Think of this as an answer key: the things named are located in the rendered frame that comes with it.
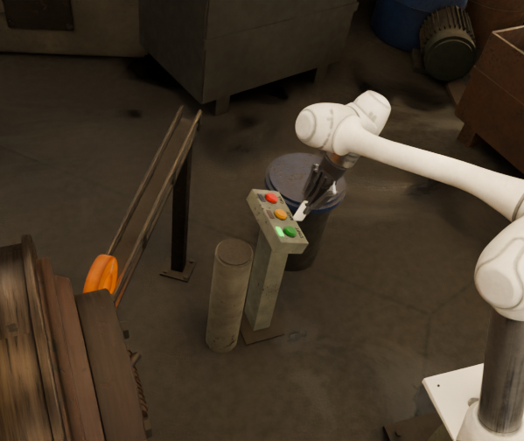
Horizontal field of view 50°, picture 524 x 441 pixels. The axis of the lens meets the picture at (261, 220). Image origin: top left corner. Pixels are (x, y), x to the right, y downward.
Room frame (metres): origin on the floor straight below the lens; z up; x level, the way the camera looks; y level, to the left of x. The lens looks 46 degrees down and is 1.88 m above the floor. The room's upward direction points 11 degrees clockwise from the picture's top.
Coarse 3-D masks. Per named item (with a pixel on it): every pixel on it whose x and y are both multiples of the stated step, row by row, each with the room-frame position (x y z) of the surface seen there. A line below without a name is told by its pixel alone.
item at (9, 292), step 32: (0, 256) 0.40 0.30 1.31; (32, 256) 0.41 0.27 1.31; (0, 288) 0.34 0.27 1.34; (32, 288) 0.34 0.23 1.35; (0, 320) 0.30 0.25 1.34; (32, 320) 0.30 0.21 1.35; (0, 352) 0.27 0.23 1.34; (32, 352) 0.27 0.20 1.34; (0, 384) 0.24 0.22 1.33; (32, 384) 0.24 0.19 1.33; (0, 416) 0.21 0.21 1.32; (32, 416) 0.22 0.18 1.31
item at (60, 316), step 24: (48, 264) 0.42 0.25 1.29; (48, 288) 0.37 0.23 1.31; (48, 312) 0.33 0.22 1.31; (72, 312) 0.36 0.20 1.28; (48, 336) 0.31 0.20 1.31; (72, 336) 0.33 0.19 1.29; (72, 360) 0.30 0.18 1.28; (72, 384) 0.26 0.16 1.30; (72, 408) 0.24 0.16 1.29; (96, 408) 0.26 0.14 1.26; (72, 432) 0.22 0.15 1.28; (96, 432) 0.24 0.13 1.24
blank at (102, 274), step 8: (104, 256) 0.84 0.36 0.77; (112, 256) 0.85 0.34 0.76; (96, 264) 0.80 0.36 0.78; (104, 264) 0.81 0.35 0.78; (112, 264) 0.84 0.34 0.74; (88, 272) 0.78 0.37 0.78; (96, 272) 0.78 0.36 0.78; (104, 272) 0.79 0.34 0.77; (112, 272) 0.84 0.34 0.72; (88, 280) 0.76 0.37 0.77; (96, 280) 0.76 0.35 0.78; (104, 280) 0.79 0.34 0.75; (112, 280) 0.83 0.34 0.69; (88, 288) 0.75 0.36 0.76; (96, 288) 0.75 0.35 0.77; (104, 288) 0.81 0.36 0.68; (112, 288) 0.83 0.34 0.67
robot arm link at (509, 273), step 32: (512, 224) 0.84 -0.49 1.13; (480, 256) 0.77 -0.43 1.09; (512, 256) 0.73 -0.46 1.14; (480, 288) 0.71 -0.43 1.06; (512, 288) 0.69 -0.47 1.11; (512, 320) 0.71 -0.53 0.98; (512, 352) 0.70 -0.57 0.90; (512, 384) 0.68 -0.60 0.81; (480, 416) 0.68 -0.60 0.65; (512, 416) 0.66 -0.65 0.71
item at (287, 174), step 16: (288, 160) 1.74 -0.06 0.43; (304, 160) 1.76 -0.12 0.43; (320, 160) 1.78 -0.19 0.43; (272, 176) 1.63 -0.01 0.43; (288, 176) 1.64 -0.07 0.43; (304, 176) 1.66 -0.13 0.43; (288, 192) 1.55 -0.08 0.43; (320, 208) 1.52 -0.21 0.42; (304, 224) 1.53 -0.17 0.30; (320, 224) 1.57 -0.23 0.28; (320, 240) 1.61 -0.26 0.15; (288, 256) 1.53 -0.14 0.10; (304, 256) 1.55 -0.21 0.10
